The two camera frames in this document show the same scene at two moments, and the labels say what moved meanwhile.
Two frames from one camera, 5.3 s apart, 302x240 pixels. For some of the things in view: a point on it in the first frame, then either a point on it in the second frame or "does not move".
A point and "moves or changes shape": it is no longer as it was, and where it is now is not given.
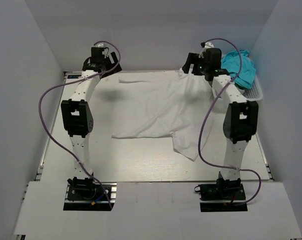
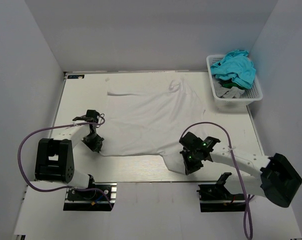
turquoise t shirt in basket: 231,61 does not move
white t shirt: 177,107 moves or changes shape
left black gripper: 107,59 to 95,147
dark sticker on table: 73,76 does not move
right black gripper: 194,59 to 190,168
